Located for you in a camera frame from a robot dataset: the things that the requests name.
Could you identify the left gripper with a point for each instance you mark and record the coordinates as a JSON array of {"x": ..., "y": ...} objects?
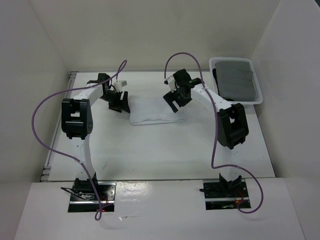
[{"x": 120, "y": 105}]

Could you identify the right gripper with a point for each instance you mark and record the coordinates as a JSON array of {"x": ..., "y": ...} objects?
[{"x": 169, "y": 97}]

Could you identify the white skirt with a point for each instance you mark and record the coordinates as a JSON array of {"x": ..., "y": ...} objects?
[{"x": 152, "y": 111}]

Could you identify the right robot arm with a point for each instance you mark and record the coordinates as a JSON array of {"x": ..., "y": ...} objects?
[{"x": 230, "y": 121}]

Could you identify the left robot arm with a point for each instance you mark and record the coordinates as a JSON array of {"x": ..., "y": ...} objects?
[{"x": 77, "y": 124}]

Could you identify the black skirt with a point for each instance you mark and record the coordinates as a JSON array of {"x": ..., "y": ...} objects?
[{"x": 215, "y": 82}]

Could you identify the grey skirt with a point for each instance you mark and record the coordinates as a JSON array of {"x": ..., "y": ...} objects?
[{"x": 235, "y": 81}]

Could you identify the white plastic basket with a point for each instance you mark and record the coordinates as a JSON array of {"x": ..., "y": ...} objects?
[{"x": 258, "y": 99}]

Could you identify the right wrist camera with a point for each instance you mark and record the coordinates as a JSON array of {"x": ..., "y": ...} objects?
[{"x": 170, "y": 81}]

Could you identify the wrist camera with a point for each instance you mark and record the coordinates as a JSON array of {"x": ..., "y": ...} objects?
[
  {"x": 119, "y": 84},
  {"x": 170, "y": 81}
]

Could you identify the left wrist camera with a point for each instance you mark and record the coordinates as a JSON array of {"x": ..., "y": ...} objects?
[{"x": 119, "y": 84}]

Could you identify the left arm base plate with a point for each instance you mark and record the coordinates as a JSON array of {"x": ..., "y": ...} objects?
[{"x": 88, "y": 202}]

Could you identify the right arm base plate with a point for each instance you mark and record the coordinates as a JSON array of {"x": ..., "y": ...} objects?
[{"x": 216, "y": 199}]

